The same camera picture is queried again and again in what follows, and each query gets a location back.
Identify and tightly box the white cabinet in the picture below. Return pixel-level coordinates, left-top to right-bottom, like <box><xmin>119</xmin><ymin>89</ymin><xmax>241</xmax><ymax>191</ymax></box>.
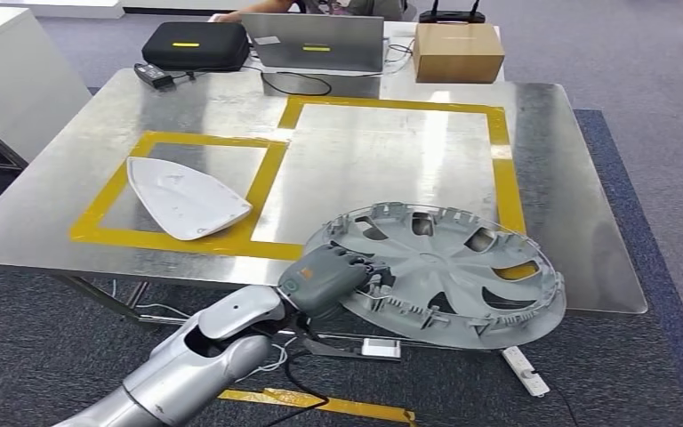
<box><xmin>0</xmin><ymin>5</ymin><xmax>93</xmax><ymax>170</ymax></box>

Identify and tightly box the silver laptop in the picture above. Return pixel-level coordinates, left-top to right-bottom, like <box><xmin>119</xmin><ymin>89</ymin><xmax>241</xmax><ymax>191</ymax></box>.
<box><xmin>239</xmin><ymin>12</ymin><xmax>386</xmax><ymax>74</ymax></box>

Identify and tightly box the black laptop cable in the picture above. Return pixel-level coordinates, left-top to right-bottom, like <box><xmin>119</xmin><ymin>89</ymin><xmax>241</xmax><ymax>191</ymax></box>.
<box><xmin>241</xmin><ymin>63</ymin><xmax>334</xmax><ymax>98</ymax></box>

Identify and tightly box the person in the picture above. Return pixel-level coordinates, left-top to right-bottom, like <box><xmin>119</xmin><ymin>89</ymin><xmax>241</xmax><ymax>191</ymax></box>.
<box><xmin>217</xmin><ymin>0</ymin><xmax>408</xmax><ymax>23</ymax></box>

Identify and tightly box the black power strip cable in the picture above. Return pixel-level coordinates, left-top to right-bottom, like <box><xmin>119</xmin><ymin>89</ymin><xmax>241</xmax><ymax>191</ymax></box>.
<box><xmin>544</xmin><ymin>383</ymin><xmax>582</xmax><ymax>427</ymax></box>

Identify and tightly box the white floor cable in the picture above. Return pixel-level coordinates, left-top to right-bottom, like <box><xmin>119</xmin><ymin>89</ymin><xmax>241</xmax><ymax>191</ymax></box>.
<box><xmin>232</xmin><ymin>335</ymin><xmax>299</xmax><ymax>384</ymax></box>

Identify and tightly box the white power strip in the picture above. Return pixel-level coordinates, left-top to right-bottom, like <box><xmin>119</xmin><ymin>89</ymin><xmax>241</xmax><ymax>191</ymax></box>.
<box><xmin>501</xmin><ymin>345</ymin><xmax>551</xmax><ymax>398</ymax></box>

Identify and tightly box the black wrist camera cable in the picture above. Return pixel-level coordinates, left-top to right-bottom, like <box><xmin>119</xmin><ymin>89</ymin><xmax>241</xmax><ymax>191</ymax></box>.
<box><xmin>259</xmin><ymin>329</ymin><xmax>332</xmax><ymax>427</ymax></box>

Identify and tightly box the brown cardboard box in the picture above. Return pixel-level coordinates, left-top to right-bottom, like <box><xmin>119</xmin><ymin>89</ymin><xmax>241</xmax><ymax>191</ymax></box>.
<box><xmin>413</xmin><ymin>22</ymin><xmax>506</xmax><ymax>85</ymax></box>

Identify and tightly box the large yellow tape rectangle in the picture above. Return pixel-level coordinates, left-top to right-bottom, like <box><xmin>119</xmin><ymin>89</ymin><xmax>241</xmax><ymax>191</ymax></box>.
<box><xmin>277</xmin><ymin>95</ymin><xmax>540</xmax><ymax>282</ymax></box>

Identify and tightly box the small yellow tape rectangle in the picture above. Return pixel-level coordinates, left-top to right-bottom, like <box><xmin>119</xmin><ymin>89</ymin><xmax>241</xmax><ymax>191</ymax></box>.
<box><xmin>68</xmin><ymin>130</ymin><xmax>304</xmax><ymax>262</ymax></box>

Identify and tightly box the black power adapter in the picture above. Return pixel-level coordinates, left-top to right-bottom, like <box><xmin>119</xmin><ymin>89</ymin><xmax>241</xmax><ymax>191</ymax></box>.
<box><xmin>133</xmin><ymin>62</ymin><xmax>176</xmax><ymax>90</ymax></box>

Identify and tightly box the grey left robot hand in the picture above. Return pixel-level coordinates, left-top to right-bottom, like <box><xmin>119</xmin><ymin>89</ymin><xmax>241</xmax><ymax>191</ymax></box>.
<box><xmin>277</xmin><ymin>243</ymin><xmax>394</xmax><ymax>319</ymax></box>

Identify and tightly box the yellow floor tape strip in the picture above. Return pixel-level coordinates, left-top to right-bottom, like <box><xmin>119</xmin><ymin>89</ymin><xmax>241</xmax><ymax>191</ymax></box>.
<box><xmin>217</xmin><ymin>387</ymin><xmax>417</xmax><ymax>426</ymax></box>

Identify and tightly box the black router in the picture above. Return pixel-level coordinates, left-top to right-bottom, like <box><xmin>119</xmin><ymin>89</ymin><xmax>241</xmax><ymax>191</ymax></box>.
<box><xmin>418</xmin><ymin>0</ymin><xmax>487</xmax><ymax>25</ymax></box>

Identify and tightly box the stainless steel workbench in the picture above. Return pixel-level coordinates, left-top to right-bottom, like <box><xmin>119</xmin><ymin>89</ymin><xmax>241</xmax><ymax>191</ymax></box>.
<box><xmin>0</xmin><ymin>68</ymin><xmax>649</xmax><ymax>358</ymax></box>

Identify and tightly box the white plastic shell part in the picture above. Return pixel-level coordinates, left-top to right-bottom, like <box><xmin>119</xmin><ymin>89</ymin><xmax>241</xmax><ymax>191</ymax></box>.
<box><xmin>126</xmin><ymin>156</ymin><xmax>253</xmax><ymax>242</ymax></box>

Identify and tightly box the black carrying case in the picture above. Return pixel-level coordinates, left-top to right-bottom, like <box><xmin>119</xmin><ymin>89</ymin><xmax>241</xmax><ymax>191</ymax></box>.
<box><xmin>141</xmin><ymin>21</ymin><xmax>252</xmax><ymax>73</ymax></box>

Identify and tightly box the grey plastic hubcap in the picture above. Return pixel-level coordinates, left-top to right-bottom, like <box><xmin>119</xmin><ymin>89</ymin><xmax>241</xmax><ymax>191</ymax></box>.
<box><xmin>302</xmin><ymin>202</ymin><xmax>567</xmax><ymax>350</ymax></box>

